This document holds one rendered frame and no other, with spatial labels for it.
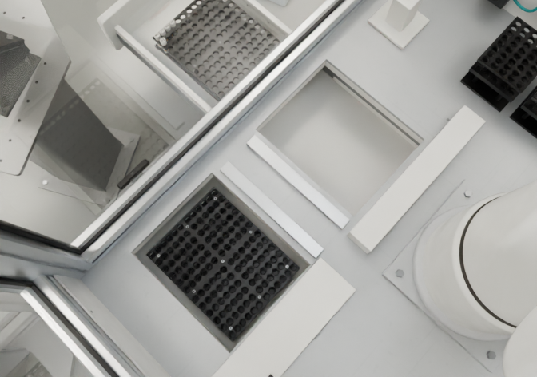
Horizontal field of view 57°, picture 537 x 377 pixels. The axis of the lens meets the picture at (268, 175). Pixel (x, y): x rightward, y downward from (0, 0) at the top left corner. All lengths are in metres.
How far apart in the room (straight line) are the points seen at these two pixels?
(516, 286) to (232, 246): 0.49
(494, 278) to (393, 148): 0.48
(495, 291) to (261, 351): 0.38
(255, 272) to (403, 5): 0.56
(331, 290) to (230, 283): 0.18
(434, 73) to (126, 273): 0.68
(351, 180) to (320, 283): 0.26
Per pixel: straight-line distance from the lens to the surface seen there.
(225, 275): 0.92
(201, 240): 0.93
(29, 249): 0.71
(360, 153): 1.06
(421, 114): 0.98
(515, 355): 0.41
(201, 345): 0.88
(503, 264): 0.64
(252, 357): 0.86
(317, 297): 0.86
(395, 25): 1.04
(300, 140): 1.05
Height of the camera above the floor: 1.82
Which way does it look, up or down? 74 degrees down
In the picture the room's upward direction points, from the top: 1 degrees counter-clockwise
